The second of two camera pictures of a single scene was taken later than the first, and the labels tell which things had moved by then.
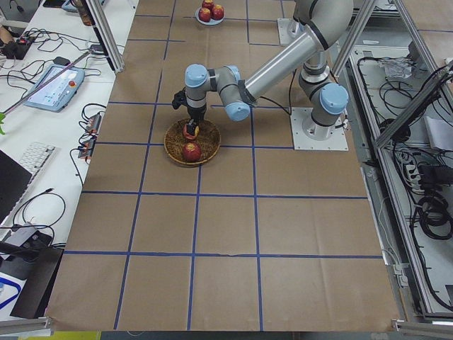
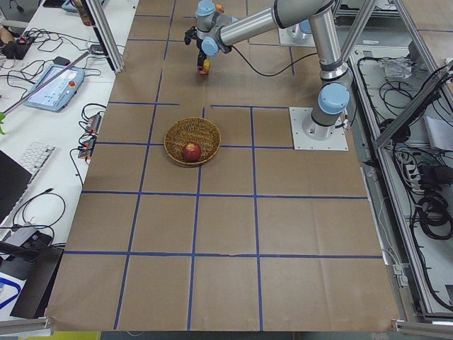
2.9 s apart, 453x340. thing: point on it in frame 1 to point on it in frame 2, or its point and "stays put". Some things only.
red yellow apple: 187,135 to 206,67
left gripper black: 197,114 to 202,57
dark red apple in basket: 191,151 stays put
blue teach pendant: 56,94 stays put
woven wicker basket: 209,139 stays put
